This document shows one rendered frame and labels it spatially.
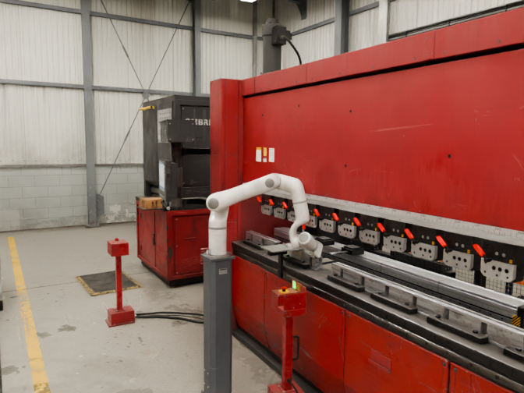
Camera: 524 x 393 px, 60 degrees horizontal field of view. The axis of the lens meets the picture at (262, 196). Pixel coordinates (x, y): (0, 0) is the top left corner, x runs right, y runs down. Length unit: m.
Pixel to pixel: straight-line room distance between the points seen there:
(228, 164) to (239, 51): 7.58
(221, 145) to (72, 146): 6.32
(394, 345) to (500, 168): 1.05
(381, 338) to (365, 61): 1.55
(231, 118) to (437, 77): 2.06
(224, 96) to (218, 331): 1.95
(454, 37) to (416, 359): 1.55
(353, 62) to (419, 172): 0.81
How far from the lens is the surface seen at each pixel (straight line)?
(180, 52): 10.73
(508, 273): 2.20
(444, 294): 2.79
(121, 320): 4.70
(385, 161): 2.60
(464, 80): 2.31
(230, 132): 3.97
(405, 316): 2.50
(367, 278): 2.81
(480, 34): 2.28
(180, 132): 3.97
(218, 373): 3.28
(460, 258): 2.34
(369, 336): 2.71
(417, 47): 2.49
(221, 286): 3.05
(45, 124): 9.90
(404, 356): 2.55
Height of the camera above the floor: 1.75
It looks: 7 degrees down
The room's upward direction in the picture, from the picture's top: 1 degrees clockwise
